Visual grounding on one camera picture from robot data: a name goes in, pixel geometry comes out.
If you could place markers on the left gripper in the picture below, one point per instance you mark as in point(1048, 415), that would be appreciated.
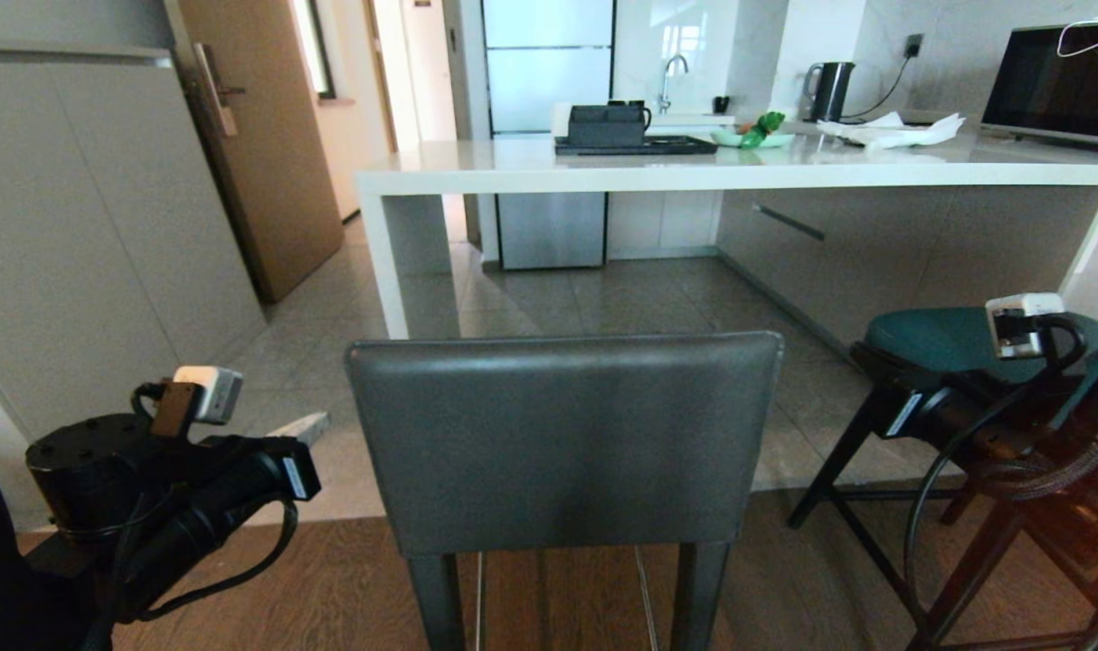
point(241, 479)

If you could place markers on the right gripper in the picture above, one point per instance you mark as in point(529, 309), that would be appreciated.
point(911, 407)

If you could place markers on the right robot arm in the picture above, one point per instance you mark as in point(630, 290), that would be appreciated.
point(1069, 470)

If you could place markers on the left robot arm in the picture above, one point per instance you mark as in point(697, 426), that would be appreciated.
point(79, 470)

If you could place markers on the green bar stool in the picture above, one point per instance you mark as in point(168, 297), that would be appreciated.
point(938, 339)

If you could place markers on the white kitchen counter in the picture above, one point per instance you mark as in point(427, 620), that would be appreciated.
point(513, 172)

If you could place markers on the grey chair backrest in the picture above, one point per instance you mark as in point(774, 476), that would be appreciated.
point(563, 443)

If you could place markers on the brown wooden door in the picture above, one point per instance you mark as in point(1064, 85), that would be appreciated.
point(278, 163)

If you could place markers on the white paper wrapping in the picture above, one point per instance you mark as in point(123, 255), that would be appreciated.
point(893, 131)

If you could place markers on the green vegetable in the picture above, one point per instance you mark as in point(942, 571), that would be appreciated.
point(763, 127)

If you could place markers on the black electric kettle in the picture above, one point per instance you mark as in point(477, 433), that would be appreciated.
point(831, 92)

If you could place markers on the pale green plate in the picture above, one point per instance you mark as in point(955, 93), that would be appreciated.
point(725, 140)

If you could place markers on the microwave oven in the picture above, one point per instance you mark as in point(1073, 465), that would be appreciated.
point(1051, 86)

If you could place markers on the small black cup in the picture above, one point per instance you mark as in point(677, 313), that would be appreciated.
point(721, 104)

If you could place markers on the black tray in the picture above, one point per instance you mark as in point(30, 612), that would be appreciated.
point(639, 146)

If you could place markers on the chrome faucet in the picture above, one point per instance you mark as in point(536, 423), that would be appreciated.
point(668, 77)

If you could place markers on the black organiser box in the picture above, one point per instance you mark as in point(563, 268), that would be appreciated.
point(606, 127)

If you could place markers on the silver refrigerator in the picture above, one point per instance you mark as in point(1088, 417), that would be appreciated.
point(549, 81)

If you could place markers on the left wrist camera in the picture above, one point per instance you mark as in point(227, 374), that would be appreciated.
point(207, 394)

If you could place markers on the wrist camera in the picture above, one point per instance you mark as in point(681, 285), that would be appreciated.
point(1019, 321)
point(207, 394)

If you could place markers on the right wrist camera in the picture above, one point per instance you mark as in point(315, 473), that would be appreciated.
point(1019, 321)

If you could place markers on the grey wall cabinet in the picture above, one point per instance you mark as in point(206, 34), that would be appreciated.
point(88, 253)

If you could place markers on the wall power outlet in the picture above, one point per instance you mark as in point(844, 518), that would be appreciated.
point(914, 45)

